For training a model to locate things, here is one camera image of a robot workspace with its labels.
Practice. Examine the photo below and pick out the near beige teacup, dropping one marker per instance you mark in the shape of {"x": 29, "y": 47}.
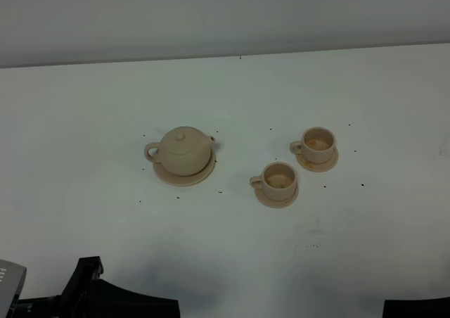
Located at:
{"x": 277, "y": 182}

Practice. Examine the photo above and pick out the far beige cup saucer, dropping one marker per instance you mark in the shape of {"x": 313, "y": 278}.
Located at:
{"x": 316, "y": 166}

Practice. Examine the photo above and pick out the grey device at corner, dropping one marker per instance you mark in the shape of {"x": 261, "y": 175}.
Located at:
{"x": 12, "y": 279}

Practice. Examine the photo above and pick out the beige teacup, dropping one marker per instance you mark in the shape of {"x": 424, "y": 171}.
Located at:
{"x": 317, "y": 145}
{"x": 277, "y": 182}

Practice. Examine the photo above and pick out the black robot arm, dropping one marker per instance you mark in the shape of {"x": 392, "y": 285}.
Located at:
{"x": 88, "y": 295}

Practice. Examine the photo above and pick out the beige ceramic teapot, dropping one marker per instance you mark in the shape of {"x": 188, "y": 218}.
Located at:
{"x": 183, "y": 151}

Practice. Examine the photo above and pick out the far beige teacup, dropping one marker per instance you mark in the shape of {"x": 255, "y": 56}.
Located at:
{"x": 317, "y": 145}

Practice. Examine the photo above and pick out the large beige teapot saucer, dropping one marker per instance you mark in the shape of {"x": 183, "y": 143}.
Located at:
{"x": 182, "y": 181}

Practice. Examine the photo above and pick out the near beige cup saucer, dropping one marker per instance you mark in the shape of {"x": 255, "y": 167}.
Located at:
{"x": 265, "y": 200}

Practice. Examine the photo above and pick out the black base at right corner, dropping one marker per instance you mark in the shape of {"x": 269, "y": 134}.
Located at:
{"x": 431, "y": 308}

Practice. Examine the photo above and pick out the beige cup saucer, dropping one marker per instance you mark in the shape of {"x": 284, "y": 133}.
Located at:
{"x": 265, "y": 200}
{"x": 316, "y": 166}

